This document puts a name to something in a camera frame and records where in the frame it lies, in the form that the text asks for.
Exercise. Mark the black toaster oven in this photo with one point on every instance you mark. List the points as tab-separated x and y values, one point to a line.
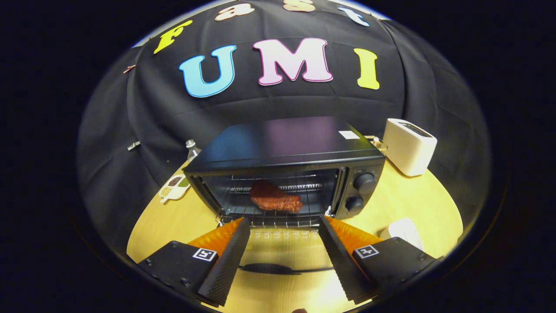
282	143

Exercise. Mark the pink cloth clip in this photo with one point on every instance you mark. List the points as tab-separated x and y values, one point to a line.
129	68

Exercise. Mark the white rectangular dish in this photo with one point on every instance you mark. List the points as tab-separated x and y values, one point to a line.
404	228

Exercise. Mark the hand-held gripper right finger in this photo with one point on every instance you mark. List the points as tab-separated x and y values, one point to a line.
339	261

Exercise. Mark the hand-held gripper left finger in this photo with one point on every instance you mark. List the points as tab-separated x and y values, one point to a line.
228	263

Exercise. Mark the clear plastic bottle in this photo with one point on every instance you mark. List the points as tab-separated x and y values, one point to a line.
192	152

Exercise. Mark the reddish brown meat slice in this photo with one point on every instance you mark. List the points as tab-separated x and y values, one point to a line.
273	199

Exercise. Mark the white cloth clip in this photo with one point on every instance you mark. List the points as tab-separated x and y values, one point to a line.
134	145

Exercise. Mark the black backdrop cloth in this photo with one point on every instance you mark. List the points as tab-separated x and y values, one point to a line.
152	113

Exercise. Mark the divided white snack tray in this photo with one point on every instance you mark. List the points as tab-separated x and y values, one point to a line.
171	191

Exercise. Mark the cream bread toaster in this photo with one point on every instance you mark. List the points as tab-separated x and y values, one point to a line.
406	150

